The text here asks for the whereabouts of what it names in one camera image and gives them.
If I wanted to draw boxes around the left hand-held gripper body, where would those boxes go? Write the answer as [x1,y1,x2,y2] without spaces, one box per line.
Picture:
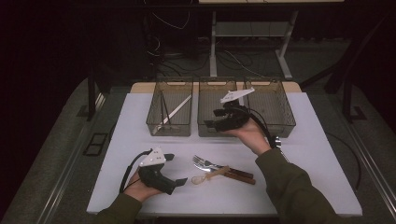
[138,147,177,196]

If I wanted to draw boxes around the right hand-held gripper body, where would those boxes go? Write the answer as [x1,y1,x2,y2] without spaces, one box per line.
[214,87,256,133]

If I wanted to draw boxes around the transparent brown plastic bin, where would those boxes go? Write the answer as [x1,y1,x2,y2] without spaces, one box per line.
[146,77,194,137]
[197,77,243,138]
[242,77,297,138]

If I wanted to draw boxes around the white chopstick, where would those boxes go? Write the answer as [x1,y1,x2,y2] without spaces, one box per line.
[152,93,193,135]

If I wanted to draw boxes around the clear plastic spoon tan handle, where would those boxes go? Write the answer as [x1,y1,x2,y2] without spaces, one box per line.
[191,165,232,186]

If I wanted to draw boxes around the metal spoon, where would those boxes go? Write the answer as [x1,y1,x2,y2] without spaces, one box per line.
[273,135,290,163]

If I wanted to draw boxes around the person's left hand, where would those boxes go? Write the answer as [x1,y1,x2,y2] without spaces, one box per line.
[124,171,163,203]

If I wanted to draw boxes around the black metal stand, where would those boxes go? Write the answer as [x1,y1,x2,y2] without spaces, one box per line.
[87,66,108,122]
[342,74,368,123]

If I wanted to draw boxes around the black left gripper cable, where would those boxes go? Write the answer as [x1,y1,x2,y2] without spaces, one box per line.
[120,148,153,194]

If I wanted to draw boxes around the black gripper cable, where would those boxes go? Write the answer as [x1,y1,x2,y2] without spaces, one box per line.
[247,106,278,148]
[120,148,153,194]

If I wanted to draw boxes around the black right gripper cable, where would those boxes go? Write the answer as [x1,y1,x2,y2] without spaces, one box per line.
[247,106,278,148]

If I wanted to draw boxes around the white floor cable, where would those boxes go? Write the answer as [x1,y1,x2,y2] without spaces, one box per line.
[223,49,265,77]

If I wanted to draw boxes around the white desk frame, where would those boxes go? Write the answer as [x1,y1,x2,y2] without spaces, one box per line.
[198,0,345,80]

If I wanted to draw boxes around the black floor frame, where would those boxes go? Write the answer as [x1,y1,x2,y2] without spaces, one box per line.
[83,133,109,157]

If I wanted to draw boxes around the metal floor rail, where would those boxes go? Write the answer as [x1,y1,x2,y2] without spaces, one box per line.
[344,119,396,214]
[36,92,106,224]

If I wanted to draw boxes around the white hanging cable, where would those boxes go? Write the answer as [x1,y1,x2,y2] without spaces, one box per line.
[151,0,191,31]

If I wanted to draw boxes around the black floor cable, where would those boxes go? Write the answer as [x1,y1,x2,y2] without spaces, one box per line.
[325,132,363,191]

